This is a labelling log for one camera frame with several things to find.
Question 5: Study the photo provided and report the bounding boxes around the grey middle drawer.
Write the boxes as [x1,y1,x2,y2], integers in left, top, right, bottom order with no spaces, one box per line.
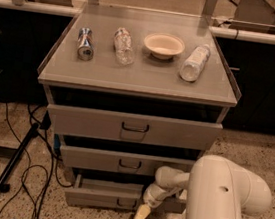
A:
[58,135,201,176]

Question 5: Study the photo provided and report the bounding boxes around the beige paper bowl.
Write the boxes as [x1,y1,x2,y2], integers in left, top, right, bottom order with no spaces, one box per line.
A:
[143,33,185,60]

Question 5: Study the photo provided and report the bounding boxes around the grey top drawer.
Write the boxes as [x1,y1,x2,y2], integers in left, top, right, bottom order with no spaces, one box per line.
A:
[44,86,222,150]

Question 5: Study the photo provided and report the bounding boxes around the clear crumpled plastic bottle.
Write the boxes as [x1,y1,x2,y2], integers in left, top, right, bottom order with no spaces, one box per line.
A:
[113,27,135,66]

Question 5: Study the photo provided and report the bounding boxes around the blue silver soda can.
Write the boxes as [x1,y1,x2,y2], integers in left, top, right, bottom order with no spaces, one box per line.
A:
[77,27,94,61]

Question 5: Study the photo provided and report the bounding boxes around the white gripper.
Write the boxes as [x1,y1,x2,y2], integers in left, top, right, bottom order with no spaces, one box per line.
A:
[133,182,178,219]

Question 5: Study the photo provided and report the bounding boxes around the black floor cable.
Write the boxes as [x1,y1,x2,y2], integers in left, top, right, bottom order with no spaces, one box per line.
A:
[0,99,82,219]

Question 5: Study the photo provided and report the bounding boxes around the black power adapter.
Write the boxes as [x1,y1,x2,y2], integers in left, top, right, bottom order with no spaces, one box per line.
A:
[39,113,51,131]

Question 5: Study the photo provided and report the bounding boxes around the grey drawer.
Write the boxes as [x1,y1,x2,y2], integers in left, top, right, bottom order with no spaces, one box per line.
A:
[58,135,201,176]
[44,86,222,150]
[61,172,190,219]

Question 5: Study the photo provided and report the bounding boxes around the grey bottom drawer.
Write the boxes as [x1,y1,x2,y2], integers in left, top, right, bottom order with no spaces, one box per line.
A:
[61,172,190,219]

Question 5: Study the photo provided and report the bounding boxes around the white labelled plastic bottle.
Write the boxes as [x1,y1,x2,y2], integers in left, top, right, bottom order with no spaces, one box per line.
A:
[179,44,211,82]

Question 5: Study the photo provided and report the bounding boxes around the black floor bar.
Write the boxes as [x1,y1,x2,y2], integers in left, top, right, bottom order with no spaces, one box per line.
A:
[0,123,39,192]

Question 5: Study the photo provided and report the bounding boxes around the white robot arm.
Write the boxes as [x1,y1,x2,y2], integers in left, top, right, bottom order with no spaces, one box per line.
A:
[133,155,272,219]

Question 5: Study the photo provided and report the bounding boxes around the white counter rail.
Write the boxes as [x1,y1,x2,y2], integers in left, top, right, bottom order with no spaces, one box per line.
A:
[0,0,275,45]

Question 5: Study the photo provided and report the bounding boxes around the grey drawer cabinet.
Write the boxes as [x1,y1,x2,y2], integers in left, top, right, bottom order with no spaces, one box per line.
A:
[24,0,252,195]

